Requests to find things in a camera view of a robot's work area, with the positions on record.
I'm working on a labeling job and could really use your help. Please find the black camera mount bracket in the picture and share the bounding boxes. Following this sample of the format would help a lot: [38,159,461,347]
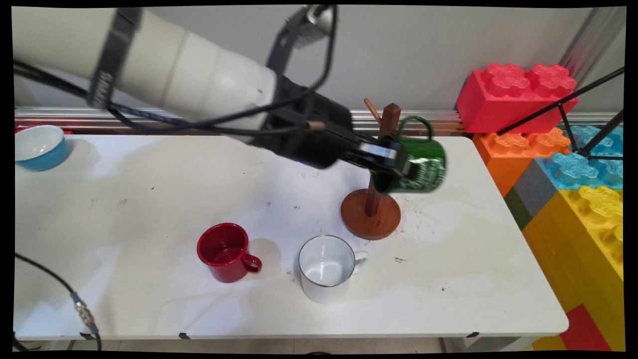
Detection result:
[266,10,311,76]

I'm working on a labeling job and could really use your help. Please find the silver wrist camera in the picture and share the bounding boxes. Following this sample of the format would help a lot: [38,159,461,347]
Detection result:
[286,5,338,49]

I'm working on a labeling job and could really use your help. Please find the black cable with metal connector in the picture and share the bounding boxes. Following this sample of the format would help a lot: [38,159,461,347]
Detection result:
[14,253,103,352]

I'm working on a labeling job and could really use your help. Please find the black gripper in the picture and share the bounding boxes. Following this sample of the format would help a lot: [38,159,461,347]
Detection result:
[251,75,420,184]

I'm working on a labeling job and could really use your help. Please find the giant orange toy brick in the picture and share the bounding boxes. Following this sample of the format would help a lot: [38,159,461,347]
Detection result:
[472,127,572,198]

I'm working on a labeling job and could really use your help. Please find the giant yellow toy brick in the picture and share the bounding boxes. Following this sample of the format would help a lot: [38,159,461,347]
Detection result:
[522,185,626,352]

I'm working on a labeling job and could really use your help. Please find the white enamel mug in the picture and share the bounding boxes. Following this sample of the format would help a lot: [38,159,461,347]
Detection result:
[298,235,369,305]

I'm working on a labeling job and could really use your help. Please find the black camera cable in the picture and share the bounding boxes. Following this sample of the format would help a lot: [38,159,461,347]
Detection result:
[11,6,339,131]

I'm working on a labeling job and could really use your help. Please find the aluminium rail behind table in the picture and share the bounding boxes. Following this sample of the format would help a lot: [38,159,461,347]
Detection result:
[14,106,624,137]

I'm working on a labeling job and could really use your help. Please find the blue bowl white inside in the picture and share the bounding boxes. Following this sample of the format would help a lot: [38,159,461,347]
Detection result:
[15,125,69,172]

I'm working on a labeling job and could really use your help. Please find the giant dark green toy brick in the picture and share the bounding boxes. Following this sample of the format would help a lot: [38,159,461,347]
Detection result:
[503,187,534,231]

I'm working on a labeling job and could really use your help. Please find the giant light blue toy brick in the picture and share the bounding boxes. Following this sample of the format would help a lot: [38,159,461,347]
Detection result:
[536,125,624,190]

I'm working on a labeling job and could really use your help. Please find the wooden mug tree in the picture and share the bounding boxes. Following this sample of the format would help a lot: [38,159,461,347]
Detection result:
[340,98,407,241]

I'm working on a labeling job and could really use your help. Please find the giant red toy brick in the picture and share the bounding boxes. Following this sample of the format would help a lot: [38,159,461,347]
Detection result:
[455,63,580,135]

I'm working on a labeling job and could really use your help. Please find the green enamel mug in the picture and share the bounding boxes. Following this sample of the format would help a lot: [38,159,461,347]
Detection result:
[374,116,448,194]

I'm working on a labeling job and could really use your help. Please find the red enamel mug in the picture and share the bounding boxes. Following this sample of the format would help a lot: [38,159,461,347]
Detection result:
[196,222,263,284]

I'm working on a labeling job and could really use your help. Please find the aluminium post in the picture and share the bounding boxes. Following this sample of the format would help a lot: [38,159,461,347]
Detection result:
[558,7,627,90]

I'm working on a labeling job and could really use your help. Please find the flat red toy brick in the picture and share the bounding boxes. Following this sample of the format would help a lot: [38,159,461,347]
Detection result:
[559,304,613,352]

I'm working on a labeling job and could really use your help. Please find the black tripod legs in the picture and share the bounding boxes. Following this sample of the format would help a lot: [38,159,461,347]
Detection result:
[497,66,626,161]

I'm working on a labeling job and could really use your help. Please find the giant grey toy brick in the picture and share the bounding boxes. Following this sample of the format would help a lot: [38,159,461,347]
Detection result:
[512,159,559,218]

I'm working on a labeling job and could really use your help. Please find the black velcro strap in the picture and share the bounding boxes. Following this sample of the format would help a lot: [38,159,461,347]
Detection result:
[87,7,144,109]

